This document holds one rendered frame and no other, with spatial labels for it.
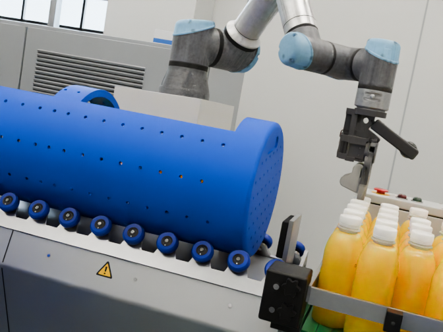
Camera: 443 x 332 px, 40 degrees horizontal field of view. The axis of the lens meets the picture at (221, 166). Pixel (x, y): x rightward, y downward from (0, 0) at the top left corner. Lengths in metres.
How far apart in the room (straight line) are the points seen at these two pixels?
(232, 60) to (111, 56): 1.39
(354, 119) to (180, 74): 0.59
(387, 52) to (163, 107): 0.63
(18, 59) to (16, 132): 2.16
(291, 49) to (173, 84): 0.51
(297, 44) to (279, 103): 2.78
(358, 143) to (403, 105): 2.61
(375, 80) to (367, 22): 2.69
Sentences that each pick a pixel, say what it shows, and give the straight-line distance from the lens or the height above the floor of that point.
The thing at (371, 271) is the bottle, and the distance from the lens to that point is 1.05.
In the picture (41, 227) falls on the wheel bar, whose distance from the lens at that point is 1.34.
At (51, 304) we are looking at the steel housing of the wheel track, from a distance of 1.35.
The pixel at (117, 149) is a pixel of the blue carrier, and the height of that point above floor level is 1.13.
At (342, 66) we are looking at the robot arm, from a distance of 1.39.
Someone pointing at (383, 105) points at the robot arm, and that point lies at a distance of 1.35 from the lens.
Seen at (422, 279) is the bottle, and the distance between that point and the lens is 1.09.
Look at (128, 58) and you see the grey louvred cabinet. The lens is 3.08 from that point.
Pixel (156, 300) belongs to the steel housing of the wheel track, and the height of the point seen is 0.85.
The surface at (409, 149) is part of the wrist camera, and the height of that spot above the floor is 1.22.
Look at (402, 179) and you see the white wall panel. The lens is 3.95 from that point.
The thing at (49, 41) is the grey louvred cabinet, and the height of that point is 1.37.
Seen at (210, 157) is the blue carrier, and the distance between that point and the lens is 1.14.
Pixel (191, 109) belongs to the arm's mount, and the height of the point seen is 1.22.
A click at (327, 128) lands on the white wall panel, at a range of 4.00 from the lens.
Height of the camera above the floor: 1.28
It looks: 7 degrees down
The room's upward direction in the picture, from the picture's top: 10 degrees clockwise
